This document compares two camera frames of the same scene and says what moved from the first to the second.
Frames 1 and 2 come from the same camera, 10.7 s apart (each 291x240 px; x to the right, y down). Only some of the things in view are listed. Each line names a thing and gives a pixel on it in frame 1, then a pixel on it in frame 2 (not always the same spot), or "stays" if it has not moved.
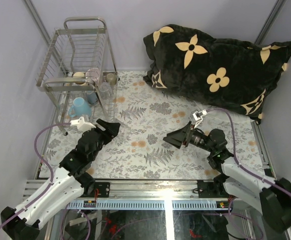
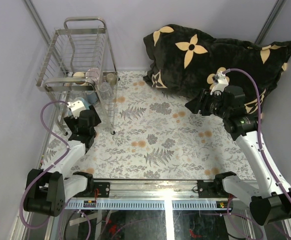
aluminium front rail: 194,195 stays
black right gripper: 185,135 -> 201,104
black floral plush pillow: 230,74 stays
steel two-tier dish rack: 78,70 stays
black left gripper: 112,130 -> 73,123
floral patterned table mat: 146,113 stays
